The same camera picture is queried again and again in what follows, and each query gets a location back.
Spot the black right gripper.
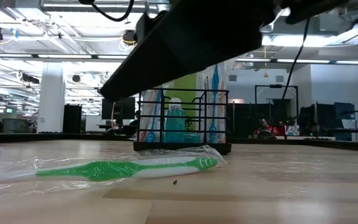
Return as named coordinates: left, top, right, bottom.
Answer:
left=278, top=0, right=351, bottom=26

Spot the blue mouthwash bottle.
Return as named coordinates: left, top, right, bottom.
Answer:
left=163, top=97, right=188, bottom=143

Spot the green disinfecting wipes canister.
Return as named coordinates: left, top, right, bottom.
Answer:
left=166, top=73, right=198, bottom=131

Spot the long ceiling light strip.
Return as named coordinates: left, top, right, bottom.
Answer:
left=0, top=52, right=358, bottom=66

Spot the yellow hanging pendant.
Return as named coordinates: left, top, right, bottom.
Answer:
left=262, top=45, right=269, bottom=78

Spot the black computer monitor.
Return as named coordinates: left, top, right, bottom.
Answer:
left=101, top=96, right=136, bottom=121

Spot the person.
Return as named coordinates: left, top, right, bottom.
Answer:
left=252, top=115, right=300, bottom=139
left=129, top=110, right=140, bottom=127

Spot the dark blue monitor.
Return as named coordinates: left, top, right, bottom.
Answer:
left=334, top=102, right=356, bottom=121

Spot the white building column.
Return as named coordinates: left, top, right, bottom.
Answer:
left=37, top=62, right=67, bottom=134

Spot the black cabinet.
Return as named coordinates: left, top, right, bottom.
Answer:
left=62, top=104, right=83, bottom=134

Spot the grey equipment box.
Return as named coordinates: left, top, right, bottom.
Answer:
left=1, top=118, right=30, bottom=134

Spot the green toothbrush in clear wrapper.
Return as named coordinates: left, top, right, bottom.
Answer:
left=0, top=145, right=228, bottom=191

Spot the black left wrist camera cable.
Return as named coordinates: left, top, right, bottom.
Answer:
left=90, top=0, right=135, bottom=23

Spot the silver ribbed air duct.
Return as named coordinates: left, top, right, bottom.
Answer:
left=259, top=7, right=291, bottom=35

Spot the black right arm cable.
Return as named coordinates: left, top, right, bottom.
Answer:
left=273, top=17, right=311, bottom=127

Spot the black metal frame stand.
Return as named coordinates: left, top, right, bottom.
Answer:
left=254, top=84, right=300, bottom=134

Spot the black wire basket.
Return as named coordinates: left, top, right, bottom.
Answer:
left=132, top=88, right=232, bottom=156

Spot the black table frame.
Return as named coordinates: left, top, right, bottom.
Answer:
left=0, top=132, right=358, bottom=153

